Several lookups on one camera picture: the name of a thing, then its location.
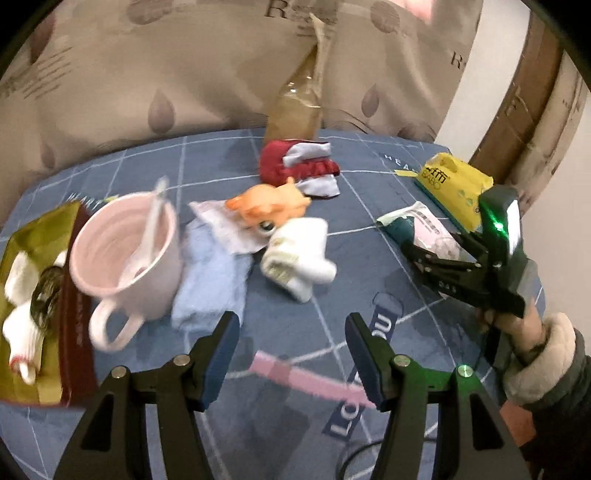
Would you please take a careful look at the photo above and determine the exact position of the white sock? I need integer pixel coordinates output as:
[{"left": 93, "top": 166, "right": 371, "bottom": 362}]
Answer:
[{"left": 260, "top": 218, "right": 336, "bottom": 303}]

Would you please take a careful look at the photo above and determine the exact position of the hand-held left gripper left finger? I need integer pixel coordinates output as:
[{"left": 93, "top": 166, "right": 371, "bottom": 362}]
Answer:
[{"left": 53, "top": 311, "right": 241, "bottom": 480}]

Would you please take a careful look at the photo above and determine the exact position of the light blue folded towel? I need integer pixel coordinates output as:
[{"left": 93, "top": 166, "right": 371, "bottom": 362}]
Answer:
[{"left": 172, "top": 219, "right": 252, "bottom": 330}]

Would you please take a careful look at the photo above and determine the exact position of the orange plush toy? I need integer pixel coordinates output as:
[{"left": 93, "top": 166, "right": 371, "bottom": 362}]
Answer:
[{"left": 225, "top": 178, "right": 311, "bottom": 237}]

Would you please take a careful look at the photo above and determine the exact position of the person's right hand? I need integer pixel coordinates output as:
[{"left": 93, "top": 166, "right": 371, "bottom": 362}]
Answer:
[{"left": 477, "top": 300, "right": 546, "bottom": 365}]

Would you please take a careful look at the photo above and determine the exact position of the person's right forearm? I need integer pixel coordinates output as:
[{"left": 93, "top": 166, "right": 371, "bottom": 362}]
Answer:
[{"left": 501, "top": 314, "right": 591, "bottom": 480}]

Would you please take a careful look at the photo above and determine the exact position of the blue checked bed sheet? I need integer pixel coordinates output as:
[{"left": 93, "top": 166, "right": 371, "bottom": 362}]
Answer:
[{"left": 0, "top": 128, "right": 522, "bottom": 480}]

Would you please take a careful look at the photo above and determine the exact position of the flower print paper napkin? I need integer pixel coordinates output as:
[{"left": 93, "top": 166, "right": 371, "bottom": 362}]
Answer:
[{"left": 189, "top": 199, "right": 264, "bottom": 256}]

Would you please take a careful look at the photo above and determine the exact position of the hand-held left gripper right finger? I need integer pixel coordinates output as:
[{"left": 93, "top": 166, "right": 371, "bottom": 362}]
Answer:
[{"left": 345, "top": 312, "right": 532, "bottom": 480}]

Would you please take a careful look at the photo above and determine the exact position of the beige leaf print curtain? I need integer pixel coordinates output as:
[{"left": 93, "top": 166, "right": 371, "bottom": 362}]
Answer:
[{"left": 0, "top": 0, "right": 483, "bottom": 227}]

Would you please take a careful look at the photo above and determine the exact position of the dark patterned cloth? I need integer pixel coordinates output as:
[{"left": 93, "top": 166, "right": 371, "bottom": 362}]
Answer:
[{"left": 28, "top": 267, "right": 64, "bottom": 328}]

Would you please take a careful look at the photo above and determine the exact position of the brown cardboard box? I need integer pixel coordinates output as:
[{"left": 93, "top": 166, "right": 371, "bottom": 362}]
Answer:
[{"left": 471, "top": 14, "right": 591, "bottom": 199}]

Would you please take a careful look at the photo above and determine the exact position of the white ceramic spoon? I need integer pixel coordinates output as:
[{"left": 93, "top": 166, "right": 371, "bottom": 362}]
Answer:
[{"left": 122, "top": 176, "right": 169, "bottom": 280}]

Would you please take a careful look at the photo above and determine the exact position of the pink and green tissue pack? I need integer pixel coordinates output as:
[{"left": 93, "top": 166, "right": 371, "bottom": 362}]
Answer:
[{"left": 376, "top": 202, "right": 467, "bottom": 264}]

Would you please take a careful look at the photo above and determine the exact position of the yellow tissue pack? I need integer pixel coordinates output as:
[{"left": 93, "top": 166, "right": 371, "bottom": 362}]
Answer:
[{"left": 414, "top": 154, "right": 494, "bottom": 232}]

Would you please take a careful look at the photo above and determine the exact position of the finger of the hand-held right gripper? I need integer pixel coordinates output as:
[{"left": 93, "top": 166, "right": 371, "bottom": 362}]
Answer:
[
  {"left": 449, "top": 230, "right": 489, "bottom": 265},
  {"left": 400, "top": 244, "right": 486, "bottom": 302}
]

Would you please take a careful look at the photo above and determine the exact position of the dark red tin box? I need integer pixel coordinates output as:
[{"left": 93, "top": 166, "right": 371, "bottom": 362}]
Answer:
[{"left": 0, "top": 200, "right": 100, "bottom": 407}]

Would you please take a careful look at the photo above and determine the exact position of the pink mug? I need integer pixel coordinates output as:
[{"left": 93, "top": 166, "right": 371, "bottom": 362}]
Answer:
[{"left": 69, "top": 193, "right": 183, "bottom": 352}]

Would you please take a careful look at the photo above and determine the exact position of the red and grey sock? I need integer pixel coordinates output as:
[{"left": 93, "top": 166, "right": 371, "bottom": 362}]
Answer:
[{"left": 259, "top": 138, "right": 341, "bottom": 199}]

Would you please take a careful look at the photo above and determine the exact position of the clear plastic bag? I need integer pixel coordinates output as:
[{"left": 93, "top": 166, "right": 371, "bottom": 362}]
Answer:
[{"left": 264, "top": 13, "right": 329, "bottom": 141}]

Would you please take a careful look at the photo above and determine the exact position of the black cable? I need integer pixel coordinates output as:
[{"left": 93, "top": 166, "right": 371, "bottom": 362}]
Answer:
[{"left": 336, "top": 440, "right": 386, "bottom": 480}]

